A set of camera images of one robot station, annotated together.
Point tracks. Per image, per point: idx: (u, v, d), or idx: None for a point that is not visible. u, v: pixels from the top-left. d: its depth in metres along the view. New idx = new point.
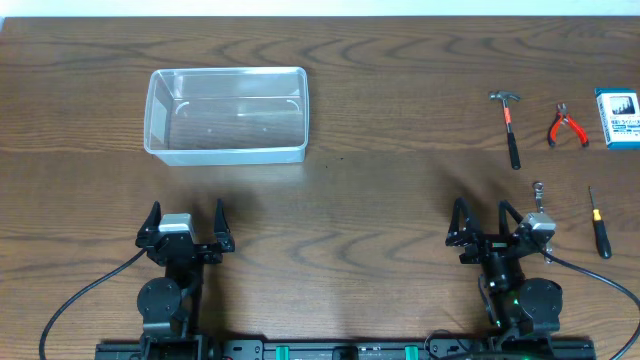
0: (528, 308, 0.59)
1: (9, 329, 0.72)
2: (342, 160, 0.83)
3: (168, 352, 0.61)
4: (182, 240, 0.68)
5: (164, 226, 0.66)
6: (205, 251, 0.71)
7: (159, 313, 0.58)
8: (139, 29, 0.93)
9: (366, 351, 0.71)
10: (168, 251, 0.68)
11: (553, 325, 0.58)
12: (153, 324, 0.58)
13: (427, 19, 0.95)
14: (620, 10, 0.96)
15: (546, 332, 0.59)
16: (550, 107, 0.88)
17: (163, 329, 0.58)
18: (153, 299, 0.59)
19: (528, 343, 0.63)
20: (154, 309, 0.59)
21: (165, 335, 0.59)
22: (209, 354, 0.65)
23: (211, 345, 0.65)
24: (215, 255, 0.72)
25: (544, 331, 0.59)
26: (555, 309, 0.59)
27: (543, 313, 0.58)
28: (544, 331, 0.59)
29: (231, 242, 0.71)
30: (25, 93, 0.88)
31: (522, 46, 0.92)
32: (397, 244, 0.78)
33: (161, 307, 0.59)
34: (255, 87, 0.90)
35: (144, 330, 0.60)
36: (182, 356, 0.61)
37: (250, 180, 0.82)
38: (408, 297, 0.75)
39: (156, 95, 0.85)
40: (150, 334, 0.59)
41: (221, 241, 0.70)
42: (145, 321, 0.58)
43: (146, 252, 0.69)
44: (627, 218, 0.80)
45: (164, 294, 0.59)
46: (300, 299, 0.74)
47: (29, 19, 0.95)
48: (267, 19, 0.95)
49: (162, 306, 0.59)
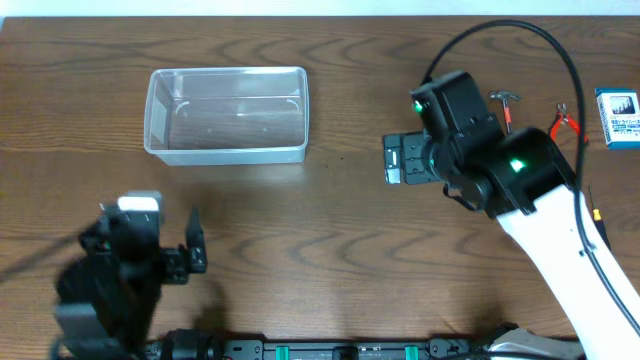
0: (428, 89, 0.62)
1: (9, 330, 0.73)
2: (342, 160, 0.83)
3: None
4: (146, 222, 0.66)
5: (125, 202, 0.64)
6: (169, 260, 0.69)
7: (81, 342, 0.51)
8: (138, 28, 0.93)
9: (366, 351, 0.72)
10: (122, 232, 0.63)
11: (453, 90, 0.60)
12: (64, 311, 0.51)
13: (428, 18, 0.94)
14: (620, 10, 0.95)
15: (462, 106, 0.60)
16: (550, 107, 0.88)
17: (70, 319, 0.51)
18: (66, 327, 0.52)
19: (497, 152, 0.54)
20: (75, 335, 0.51)
21: (75, 337, 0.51)
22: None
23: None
24: (181, 269, 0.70)
25: (457, 104, 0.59)
26: (457, 78, 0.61)
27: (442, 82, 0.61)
28: (456, 102, 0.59)
29: (202, 257, 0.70)
30: (24, 93, 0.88)
31: (523, 46, 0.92)
32: (397, 244, 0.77)
33: (83, 333, 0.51)
34: (255, 87, 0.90)
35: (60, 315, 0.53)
36: None
37: (250, 180, 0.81)
38: (409, 296, 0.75)
39: (156, 95, 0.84)
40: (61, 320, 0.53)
41: (192, 254, 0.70)
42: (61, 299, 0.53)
43: (86, 248, 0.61)
44: (627, 219, 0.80)
45: (76, 321, 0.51)
46: (300, 299, 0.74)
47: (28, 18, 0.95)
48: (267, 19, 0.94)
49: (85, 334, 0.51)
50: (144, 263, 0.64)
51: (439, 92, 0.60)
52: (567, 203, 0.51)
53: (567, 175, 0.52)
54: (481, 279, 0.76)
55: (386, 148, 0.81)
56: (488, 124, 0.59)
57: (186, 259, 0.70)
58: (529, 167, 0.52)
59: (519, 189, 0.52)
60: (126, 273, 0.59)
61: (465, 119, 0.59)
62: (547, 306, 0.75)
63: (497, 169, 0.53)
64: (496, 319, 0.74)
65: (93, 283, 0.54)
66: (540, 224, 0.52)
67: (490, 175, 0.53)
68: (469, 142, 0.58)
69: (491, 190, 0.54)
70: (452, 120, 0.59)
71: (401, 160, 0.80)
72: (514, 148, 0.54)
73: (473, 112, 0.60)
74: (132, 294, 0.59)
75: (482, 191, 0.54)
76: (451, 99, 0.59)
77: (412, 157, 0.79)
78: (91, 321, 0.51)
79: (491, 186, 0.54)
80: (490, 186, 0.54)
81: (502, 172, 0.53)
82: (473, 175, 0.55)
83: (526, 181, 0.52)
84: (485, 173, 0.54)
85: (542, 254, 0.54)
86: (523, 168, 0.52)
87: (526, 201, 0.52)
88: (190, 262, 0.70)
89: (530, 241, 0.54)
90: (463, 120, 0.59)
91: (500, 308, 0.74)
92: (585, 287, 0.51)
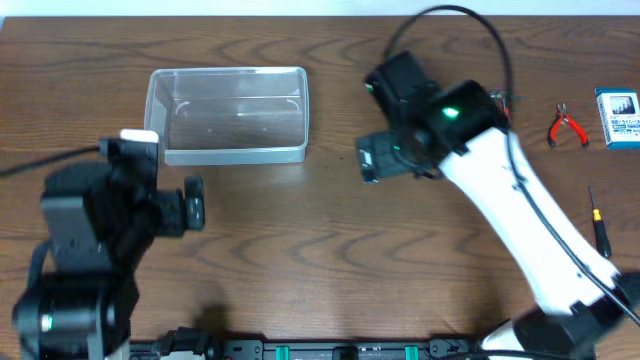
0: (375, 74, 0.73)
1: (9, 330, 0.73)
2: (342, 160, 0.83)
3: (63, 294, 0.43)
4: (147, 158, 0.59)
5: (126, 134, 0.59)
6: (165, 207, 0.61)
7: (71, 240, 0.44)
8: (138, 28, 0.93)
9: (366, 351, 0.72)
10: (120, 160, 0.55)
11: (395, 70, 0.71)
12: (56, 202, 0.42)
13: (428, 18, 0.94)
14: (620, 10, 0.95)
15: (405, 80, 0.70)
16: (550, 107, 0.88)
17: (66, 209, 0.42)
18: (52, 225, 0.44)
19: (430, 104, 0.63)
20: (60, 233, 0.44)
21: (74, 223, 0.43)
22: (108, 318, 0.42)
23: (115, 302, 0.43)
24: (178, 222, 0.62)
25: (399, 79, 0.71)
26: (399, 59, 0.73)
27: (387, 66, 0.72)
28: (398, 78, 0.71)
29: (201, 210, 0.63)
30: (24, 93, 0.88)
31: (523, 46, 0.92)
32: (397, 244, 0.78)
33: (72, 229, 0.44)
34: (255, 87, 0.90)
35: (44, 217, 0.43)
36: (74, 301, 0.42)
37: (250, 180, 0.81)
38: (409, 297, 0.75)
39: (155, 95, 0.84)
40: (49, 217, 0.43)
41: (188, 205, 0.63)
42: (46, 195, 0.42)
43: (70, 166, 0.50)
44: (627, 218, 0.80)
45: (67, 216, 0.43)
46: (301, 299, 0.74)
47: (28, 18, 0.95)
48: (267, 19, 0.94)
49: (75, 231, 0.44)
50: (140, 184, 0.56)
51: (383, 72, 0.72)
52: (500, 146, 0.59)
53: (496, 118, 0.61)
54: (481, 279, 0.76)
55: (358, 150, 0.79)
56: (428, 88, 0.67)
57: (183, 209, 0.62)
58: (459, 114, 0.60)
59: (451, 129, 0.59)
60: (116, 176, 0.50)
61: (409, 88, 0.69)
62: None
63: (430, 115, 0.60)
64: (496, 320, 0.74)
65: (99, 180, 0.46)
66: (478, 160, 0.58)
67: (427, 124, 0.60)
68: (411, 106, 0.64)
69: (430, 133, 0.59)
70: (396, 92, 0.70)
71: (376, 160, 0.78)
72: (447, 99, 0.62)
73: (415, 83, 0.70)
74: (125, 211, 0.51)
75: (422, 136, 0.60)
76: (392, 76, 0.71)
77: (382, 153, 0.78)
78: (100, 219, 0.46)
79: (428, 135, 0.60)
80: (427, 131, 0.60)
81: (437, 120, 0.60)
82: (412, 125, 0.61)
83: (456, 122, 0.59)
84: (424, 124, 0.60)
85: (486, 198, 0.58)
86: (456, 115, 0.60)
87: (459, 144, 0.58)
88: (186, 214, 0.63)
89: (475, 182, 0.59)
90: (407, 89, 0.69)
91: (500, 308, 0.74)
92: (531, 228, 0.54)
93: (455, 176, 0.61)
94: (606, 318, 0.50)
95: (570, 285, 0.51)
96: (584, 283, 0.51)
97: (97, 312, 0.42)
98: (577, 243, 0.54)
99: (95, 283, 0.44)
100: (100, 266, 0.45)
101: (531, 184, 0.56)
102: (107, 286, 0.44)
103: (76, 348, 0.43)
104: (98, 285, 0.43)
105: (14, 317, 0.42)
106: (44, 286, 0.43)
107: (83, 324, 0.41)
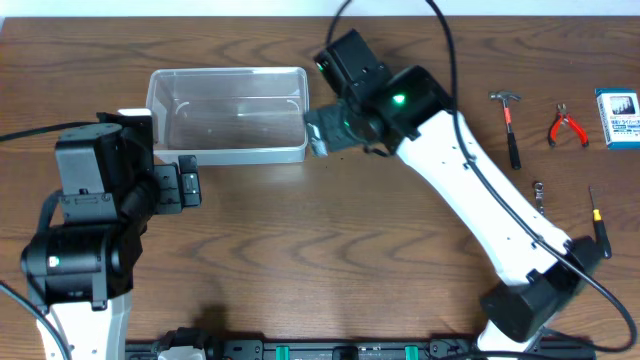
0: (326, 52, 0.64)
1: (9, 329, 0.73)
2: (342, 160, 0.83)
3: (69, 236, 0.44)
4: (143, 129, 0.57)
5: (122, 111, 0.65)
6: (164, 182, 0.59)
7: (79, 189, 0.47)
8: (139, 28, 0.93)
9: (366, 351, 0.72)
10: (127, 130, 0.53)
11: (348, 47, 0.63)
12: (68, 149, 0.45)
13: (427, 18, 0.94)
14: (619, 10, 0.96)
15: (355, 59, 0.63)
16: (550, 107, 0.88)
17: (76, 156, 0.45)
18: (63, 173, 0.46)
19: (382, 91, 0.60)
20: (70, 182, 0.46)
21: (84, 169, 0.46)
22: (112, 263, 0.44)
23: (120, 248, 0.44)
24: (175, 198, 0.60)
25: (350, 58, 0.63)
26: (347, 36, 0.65)
27: (340, 43, 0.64)
28: (350, 58, 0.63)
29: (197, 188, 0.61)
30: (24, 93, 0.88)
31: (522, 47, 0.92)
32: (397, 244, 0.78)
33: (81, 178, 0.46)
34: (255, 87, 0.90)
35: (57, 167, 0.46)
36: (81, 241, 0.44)
37: (250, 180, 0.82)
38: (409, 296, 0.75)
39: (156, 95, 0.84)
40: (61, 166, 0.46)
41: (185, 182, 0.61)
42: (59, 144, 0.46)
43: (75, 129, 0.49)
44: (628, 218, 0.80)
45: (79, 163, 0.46)
46: (301, 299, 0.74)
47: (28, 18, 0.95)
48: (267, 19, 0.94)
49: (84, 180, 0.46)
50: (147, 150, 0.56)
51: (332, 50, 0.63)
52: (447, 125, 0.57)
53: (443, 97, 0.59)
54: (481, 279, 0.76)
55: (305, 123, 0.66)
56: (380, 71, 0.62)
57: (181, 186, 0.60)
58: (408, 99, 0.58)
59: (404, 118, 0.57)
60: (126, 135, 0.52)
61: (359, 71, 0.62)
62: None
63: (382, 104, 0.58)
64: None
65: (110, 134, 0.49)
66: (434, 143, 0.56)
67: (378, 112, 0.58)
68: (363, 90, 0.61)
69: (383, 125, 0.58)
70: (347, 73, 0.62)
71: (324, 132, 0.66)
72: (398, 86, 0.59)
73: (367, 63, 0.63)
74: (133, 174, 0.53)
75: (375, 127, 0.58)
76: (343, 54, 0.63)
77: (331, 126, 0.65)
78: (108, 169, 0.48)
79: (382, 123, 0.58)
80: (380, 122, 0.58)
81: (387, 106, 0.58)
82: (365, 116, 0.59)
83: (407, 109, 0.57)
84: (376, 111, 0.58)
85: (438, 178, 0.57)
86: (404, 101, 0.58)
87: (412, 129, 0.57)
88: (183, 191, 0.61)
89: (430, 164, 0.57)
90: (357, 71, 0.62)
91: None
92: (482, 203, 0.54)
93: (415, 161, 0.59)
94: (566, 285, 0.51)
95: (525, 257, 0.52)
96: (539, 254, 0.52)
97: (102, 256, 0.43)
98: (528, 213, 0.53)
99: (100, 228, 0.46)
100: (106, 215, 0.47)
101: (480, 161, 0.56)
102: (112, 231, 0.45)
103: (80, 291, 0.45)
104: (102, 231, 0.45)
105: (22, 259, 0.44)
106: (53, 231, 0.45)
107: (90, 267, 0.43)
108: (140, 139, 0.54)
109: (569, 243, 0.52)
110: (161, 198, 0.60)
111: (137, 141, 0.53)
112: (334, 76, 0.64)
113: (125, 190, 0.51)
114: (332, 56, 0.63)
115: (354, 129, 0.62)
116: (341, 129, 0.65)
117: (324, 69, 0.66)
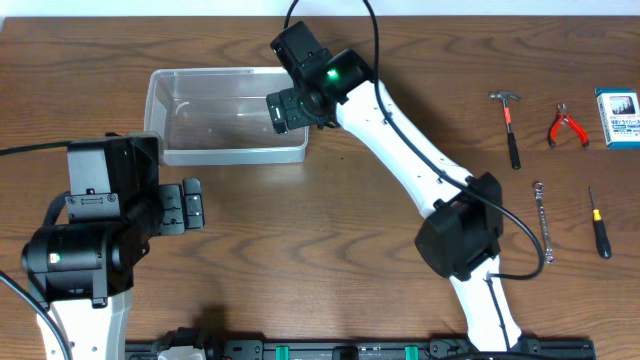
0: (278, 38, 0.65)
1: (9, 329, 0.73)
2: (342, 160, 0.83)
3: (71, 233, 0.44)
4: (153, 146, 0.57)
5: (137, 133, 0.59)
6: (168, 203, 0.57)
7: (87, 190, 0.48)
8: (138, 28, 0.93)
9: (366, 351, 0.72)
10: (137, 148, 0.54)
11: (298, 33, 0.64)
12: (80, 150, 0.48)
13: (427, 18, 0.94)
14: (620, 10, 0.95)
15: (303, 43, 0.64)
16: (550, 107, 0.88)
17: (89, 156, 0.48)
18: (72, 174, 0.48)
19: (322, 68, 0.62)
20: (79, 182, 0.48)
21: (93, 171, 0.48)
22: (113, 259, 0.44)
23: (120, 244, 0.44)
24: (179, 219, 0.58)
25: (298, 43, 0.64)
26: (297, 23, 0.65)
27: (291, 30, 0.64)
28: (298, 43, 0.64)
29: (200, 210, 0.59)
30: (24, 93, 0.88)
31: (522, 47, 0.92)
32: (397, 244, 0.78)
33: (90, 178, 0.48)
34: (255, 88, 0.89)
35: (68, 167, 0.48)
36: (84, 237, 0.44)
37: (250, 180, 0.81)
38: (409, 297, 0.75)
39: (156, 95, 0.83)
40: (72, 165, 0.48)
41: (188, 204, 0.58)
42: (73, 145, 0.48)
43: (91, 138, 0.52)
44: (627, 218, 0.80)
45: (89, 163, 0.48)
46: (301, 299, 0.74)
47: (27, 18, 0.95)
48: (266, 19, 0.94)
49: (92, 181, 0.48)
50: (156, 166, 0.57)
51: (284, 37, 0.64)
52: (370, 92, 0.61)
53: (369, 74, 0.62)
54: None
55: (268, 105, 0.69)
56: (324, 53, 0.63)
57: (184, 207, 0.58)
58: (340, 73, 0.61)
59: (339, 91, 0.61)
60: (136, 144, 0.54)
61: (304, 54, 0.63)
62: (547, 305, 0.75)
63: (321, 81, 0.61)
64: None
65: (122, 143, 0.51)
66: (357, 103, 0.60)
67: (318, 86, 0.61)
68: (309, 69, 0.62)
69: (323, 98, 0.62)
70: (294, 56, 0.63)
71: (283, 114, 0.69)
72: (331, 62, 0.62)
73: (312, 46, 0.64)
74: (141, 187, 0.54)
75: (315, 99, 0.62)
76: (292, 40, 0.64)
77: (289, 106, 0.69)
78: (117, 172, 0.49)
79: (322, 95, 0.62)
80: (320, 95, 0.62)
81: (326, 82, 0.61)
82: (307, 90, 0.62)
83: (342, 83, 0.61)
84: (314, 86, 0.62)
85: (362, 131, 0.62)
86: (337, 75, 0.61)
87: (342, 97, 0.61)
88: (186, 212, 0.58)
89: (354, 121, 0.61)
90: (303, 54, 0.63)
91: None
92: (400, 153, 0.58)
93: (344, 121, 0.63)
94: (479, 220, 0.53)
95: (432, 192, 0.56)
96: (445, 188, 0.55)
97: (103, 252, 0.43)
98: (436, 156, 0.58)
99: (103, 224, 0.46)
100: (111, 216, 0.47)
101: (396, 117, 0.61)
102: (114, 228, 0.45)
103: (81, 288, 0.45)
104: (104, 227, 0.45)
105: (23, 256, 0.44)
106: (56, 227, 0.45)
107: (90, 263, 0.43)
108: (150, 152, 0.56)
109: (470, 178, 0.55)
110: (164, 217, 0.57)
111: (147, 152, 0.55)
112: (283, 60, 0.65)
113: (132, 197, 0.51)
114: (283, 43, 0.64)
115: (306, 106, 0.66)
116: (298, 109, 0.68)
117: (278, 54, 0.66)
